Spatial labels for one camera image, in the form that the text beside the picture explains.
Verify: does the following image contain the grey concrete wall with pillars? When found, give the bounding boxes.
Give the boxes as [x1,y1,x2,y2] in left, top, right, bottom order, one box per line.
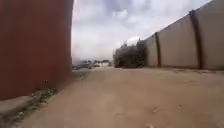
[143,0,224,71]

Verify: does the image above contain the dark green tree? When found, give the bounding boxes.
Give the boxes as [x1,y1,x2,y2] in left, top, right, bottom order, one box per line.
[112,40,148,69]

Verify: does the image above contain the brown dirt road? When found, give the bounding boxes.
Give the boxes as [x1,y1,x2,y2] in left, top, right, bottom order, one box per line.
[13,65,224,128]

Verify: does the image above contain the red metal wall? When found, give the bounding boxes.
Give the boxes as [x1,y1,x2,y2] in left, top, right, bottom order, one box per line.
[0,0,75,102]

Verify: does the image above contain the group of distant vehicles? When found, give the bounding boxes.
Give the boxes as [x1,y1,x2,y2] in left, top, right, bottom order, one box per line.
[72,59,113,71]

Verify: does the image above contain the grey concrete kerb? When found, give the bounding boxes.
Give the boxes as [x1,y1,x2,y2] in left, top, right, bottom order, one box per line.
[0,95,35,125]

